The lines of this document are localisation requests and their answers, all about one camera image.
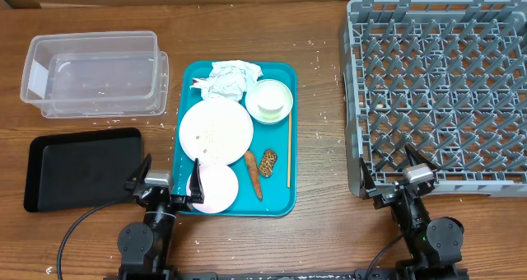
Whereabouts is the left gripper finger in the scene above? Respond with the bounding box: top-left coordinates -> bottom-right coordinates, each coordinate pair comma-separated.
189,158 -> 204,204
124,154 -> 152,190

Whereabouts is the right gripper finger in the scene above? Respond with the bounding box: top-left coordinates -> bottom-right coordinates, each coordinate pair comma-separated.
404,143 -> 439,171
359,157 -> 376,199

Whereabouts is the white paper napkin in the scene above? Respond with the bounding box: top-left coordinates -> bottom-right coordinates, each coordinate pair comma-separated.
191,60 -> 263,102

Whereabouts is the white cup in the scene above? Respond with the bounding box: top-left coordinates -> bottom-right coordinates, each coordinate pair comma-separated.
257,83 -> 285,119

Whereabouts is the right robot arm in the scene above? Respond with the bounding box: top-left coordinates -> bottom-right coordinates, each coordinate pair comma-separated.
355,144 -> 469,280

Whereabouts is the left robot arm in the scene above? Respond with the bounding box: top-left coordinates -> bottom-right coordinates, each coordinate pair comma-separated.
117,155 -> 204,280

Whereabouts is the grey dishwasher rack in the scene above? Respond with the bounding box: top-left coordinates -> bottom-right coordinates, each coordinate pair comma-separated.
338,0 -> 526,197

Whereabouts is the clear plastic waste bin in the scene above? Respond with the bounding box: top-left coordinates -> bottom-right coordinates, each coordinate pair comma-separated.
20,30 -> 170,119

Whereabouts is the small pink plate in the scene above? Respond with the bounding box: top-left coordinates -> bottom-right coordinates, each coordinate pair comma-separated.
193,163 -> 239,214

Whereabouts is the black plastic tray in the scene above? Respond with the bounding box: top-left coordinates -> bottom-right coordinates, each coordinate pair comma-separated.
23,128 -> 143,212

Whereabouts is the large white dinner plate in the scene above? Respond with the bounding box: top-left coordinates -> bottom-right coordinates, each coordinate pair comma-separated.
179,98 -> 254,165

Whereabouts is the orange carrot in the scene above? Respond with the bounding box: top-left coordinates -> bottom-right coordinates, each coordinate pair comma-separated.
244,151 -> 263,202

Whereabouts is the teal serving tray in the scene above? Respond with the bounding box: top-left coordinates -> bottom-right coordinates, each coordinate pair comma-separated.
172,60 -> 298,217

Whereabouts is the brown patterned food piece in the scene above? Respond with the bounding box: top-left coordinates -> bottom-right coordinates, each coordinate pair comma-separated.
259,149 -> 277,178

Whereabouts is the wooden chopstick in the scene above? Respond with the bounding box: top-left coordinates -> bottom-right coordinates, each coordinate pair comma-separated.
287,112 -> 292,189

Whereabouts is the pale green bowl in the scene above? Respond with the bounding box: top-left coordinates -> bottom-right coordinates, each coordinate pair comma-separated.
245,79 -> 294,124

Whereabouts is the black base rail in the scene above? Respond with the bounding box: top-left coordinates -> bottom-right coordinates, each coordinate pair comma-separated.
105,267 -> 470,280

